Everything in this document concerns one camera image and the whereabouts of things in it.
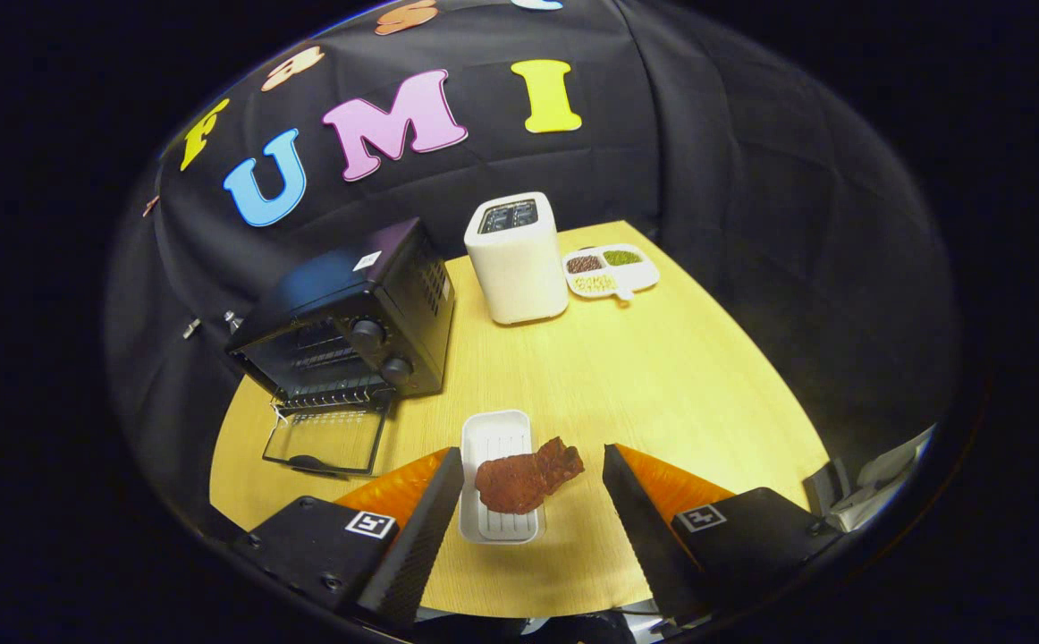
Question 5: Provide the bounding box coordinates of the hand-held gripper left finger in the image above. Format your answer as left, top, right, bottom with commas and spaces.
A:
233, 447, 465, 627

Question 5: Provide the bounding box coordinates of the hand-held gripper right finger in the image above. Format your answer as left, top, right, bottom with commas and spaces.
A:
603, 444, 847, 623

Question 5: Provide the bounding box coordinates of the brown steak piece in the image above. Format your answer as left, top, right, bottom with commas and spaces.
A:
475, 436, 586, 515

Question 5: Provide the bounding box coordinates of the black toaster oven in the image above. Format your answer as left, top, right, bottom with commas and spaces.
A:
226, 217, 456, 477

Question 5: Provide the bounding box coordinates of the white rectangular food tray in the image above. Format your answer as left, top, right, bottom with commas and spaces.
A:
459, 410, 545, 545

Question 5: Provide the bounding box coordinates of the white pop-up toaster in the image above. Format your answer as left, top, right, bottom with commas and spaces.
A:
464, 191, 570, 326

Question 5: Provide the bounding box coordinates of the white cloth bundle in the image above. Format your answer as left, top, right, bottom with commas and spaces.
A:
806, 425, 936, 533

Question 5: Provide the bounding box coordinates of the white divided dish with beans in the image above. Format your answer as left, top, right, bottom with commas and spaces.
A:
562, 243, 662, 302

